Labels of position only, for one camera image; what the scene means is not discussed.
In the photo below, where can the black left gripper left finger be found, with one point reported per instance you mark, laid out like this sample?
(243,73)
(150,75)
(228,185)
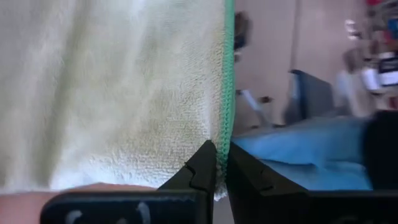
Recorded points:
(186,200)

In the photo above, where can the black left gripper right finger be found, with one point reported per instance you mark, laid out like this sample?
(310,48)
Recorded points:
(264,202)

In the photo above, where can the pale sage teal-edged towel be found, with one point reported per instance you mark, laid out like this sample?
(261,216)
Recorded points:
(109,93)

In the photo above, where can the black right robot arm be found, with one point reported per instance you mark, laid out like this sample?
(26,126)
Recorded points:
(382,149)

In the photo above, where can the grey office chair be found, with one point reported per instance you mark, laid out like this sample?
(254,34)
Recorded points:
(314,96)

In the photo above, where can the person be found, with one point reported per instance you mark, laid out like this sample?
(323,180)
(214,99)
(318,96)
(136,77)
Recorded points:
(351,87)

